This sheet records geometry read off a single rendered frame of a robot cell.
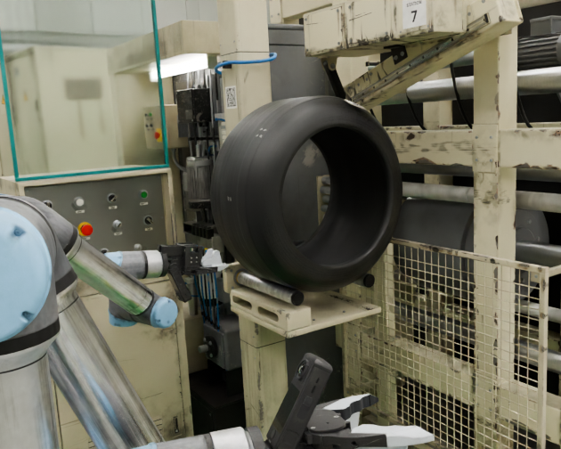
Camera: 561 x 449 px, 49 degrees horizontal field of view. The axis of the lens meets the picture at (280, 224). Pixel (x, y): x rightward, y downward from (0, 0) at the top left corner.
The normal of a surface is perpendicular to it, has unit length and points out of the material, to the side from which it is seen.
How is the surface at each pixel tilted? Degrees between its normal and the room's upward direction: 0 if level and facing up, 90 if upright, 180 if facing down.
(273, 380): 90
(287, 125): 53
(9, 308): 83
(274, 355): 90
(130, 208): 90
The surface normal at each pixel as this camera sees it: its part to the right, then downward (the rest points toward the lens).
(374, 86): -0.84, 0.14
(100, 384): 0.57, -0.02
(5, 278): 0.28, 0.02
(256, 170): -0.23, -0.08
